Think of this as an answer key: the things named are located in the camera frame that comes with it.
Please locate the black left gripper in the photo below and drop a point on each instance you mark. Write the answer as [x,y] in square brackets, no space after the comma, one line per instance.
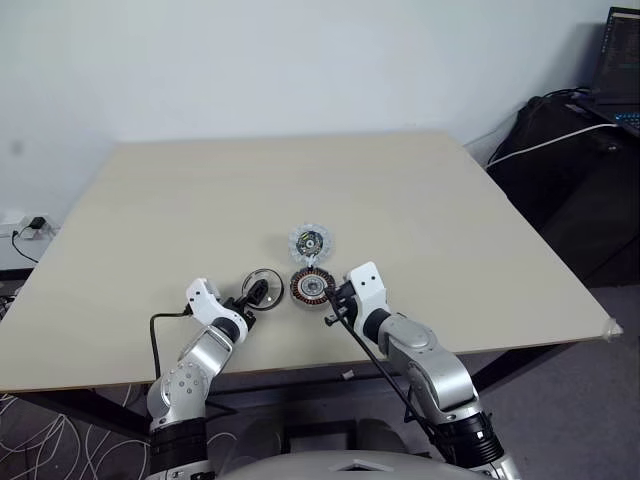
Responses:
[234,302]

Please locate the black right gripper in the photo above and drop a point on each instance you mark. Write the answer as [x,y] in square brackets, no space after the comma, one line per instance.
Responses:
[347,302]

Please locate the clear round motor cover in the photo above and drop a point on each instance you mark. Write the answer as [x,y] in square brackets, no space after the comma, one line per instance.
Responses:
[310,243]

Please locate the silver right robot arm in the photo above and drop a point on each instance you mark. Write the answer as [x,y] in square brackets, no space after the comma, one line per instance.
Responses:
[430,360]

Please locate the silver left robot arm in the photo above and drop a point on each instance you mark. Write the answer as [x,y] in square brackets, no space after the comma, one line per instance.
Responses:
[192,370]

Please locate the small white clip under table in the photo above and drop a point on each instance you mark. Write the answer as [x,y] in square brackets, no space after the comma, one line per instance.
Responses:
[347,373]

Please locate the grey robot torso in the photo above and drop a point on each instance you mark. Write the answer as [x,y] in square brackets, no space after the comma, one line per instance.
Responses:
[345,460]

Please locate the black plug adapter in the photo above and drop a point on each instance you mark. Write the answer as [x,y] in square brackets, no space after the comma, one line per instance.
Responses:
[36,223]

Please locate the large black bag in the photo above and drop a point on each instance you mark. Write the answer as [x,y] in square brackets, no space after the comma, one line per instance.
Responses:
[565,190]

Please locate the white power strip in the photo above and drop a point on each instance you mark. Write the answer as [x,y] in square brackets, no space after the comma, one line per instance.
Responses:
[10,224]

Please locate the black laptop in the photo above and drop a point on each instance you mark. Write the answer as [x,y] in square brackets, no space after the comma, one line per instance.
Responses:
[617,65]

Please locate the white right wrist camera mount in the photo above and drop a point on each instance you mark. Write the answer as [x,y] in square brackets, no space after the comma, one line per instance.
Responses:
[369,290]

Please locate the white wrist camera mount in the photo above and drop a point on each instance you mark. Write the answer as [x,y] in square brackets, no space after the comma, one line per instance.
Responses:
[369,290]
[202,300]

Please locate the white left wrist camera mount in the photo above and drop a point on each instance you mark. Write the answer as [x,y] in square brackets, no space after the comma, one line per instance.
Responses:
[202,300]

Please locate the black table frame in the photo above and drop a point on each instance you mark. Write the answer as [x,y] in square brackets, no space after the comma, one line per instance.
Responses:
[505,360]

